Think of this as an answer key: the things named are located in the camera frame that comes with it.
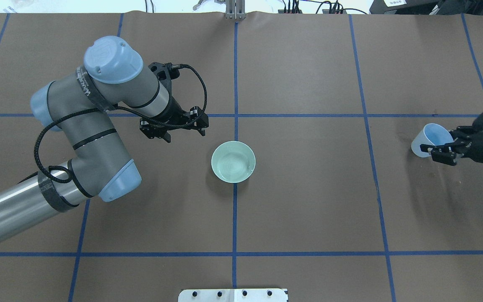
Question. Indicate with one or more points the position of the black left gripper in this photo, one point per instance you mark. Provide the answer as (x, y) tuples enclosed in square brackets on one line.
[(175, 113)]

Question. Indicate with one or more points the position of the light blue plastic cup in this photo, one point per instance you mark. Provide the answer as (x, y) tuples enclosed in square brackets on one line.
[(431, 134)]

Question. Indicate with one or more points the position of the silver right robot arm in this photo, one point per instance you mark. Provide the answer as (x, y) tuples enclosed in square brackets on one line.
[(448, 178)]

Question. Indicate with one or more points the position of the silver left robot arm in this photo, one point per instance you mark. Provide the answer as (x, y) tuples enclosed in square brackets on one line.
[(78, 153)]

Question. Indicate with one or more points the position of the light green ceramic bowl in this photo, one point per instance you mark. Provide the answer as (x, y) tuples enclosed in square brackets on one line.
[(233, 161)]

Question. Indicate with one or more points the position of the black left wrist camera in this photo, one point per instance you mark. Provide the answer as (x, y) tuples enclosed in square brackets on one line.
[(165, 72)]

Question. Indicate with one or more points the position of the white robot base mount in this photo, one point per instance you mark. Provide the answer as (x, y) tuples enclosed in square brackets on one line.
[(234, 295)]

